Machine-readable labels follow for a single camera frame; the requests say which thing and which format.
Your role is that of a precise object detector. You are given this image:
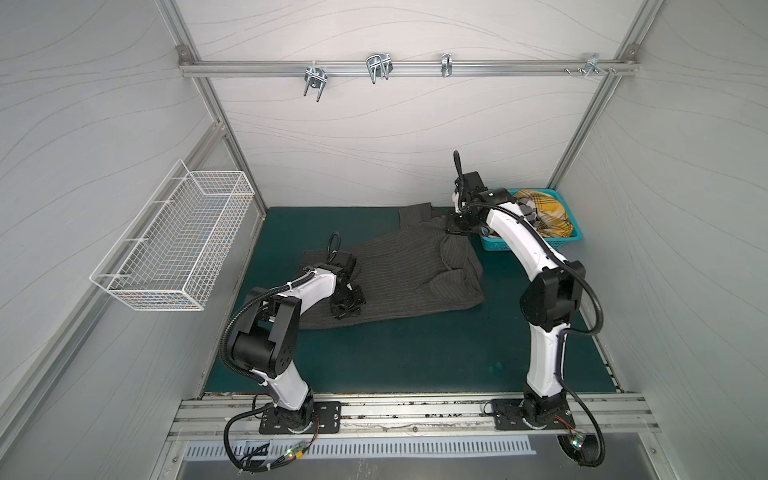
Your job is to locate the aluminium top cross rail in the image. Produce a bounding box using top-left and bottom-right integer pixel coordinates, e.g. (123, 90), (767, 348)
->
(179, 58), (641, 78)

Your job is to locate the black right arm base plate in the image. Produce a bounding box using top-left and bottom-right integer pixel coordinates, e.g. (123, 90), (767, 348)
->
(490, 396), (575, 431)

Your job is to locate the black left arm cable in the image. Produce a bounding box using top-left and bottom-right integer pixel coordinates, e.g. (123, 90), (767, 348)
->
(218, 232), (343, 472)

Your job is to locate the small metal ring clamp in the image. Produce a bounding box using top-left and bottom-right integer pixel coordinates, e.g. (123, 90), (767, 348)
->
(441, 53), (453, 78)

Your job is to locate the dark grey pinstriped shirt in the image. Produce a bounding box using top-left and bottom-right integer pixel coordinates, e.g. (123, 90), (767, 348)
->
(300, 203), (485, 330)

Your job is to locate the yellow plaid shirt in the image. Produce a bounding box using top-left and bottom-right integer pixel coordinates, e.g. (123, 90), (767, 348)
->
(513, 190), (575, 239)

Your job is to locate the teal plastic laundry basket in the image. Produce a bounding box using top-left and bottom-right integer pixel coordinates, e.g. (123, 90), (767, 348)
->
(478, 188), (584, 252)

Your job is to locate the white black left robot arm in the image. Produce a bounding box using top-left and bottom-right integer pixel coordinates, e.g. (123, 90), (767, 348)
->
(219, 251), (365, 433)

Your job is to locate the metal double hook clamp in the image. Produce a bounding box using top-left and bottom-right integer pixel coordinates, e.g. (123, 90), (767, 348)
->
(365, 53), (393, 84)

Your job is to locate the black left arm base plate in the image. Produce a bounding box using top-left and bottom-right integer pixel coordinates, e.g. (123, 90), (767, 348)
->
(259, 399), (342, 435)

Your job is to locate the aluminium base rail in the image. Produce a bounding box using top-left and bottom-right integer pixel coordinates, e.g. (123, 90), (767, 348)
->
(168, 392), (661, 440)

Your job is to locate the white wire wall basket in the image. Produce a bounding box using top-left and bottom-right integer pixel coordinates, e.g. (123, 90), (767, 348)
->
(90, 160), (254, 312)

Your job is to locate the metal u-bolt clamp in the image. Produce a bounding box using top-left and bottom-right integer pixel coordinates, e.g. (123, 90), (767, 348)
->
(303, 66), (328, 102)

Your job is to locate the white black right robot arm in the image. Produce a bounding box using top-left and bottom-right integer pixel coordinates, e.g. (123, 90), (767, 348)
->
(446, 172), (585, 429)

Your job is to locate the white slotted vent strip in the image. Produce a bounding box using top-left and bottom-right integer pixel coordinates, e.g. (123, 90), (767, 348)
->
(184, 435), (537, 461)

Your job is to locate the metal bracket with bolts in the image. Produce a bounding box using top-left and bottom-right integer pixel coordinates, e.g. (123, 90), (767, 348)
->
(564, 53), (618, 78)

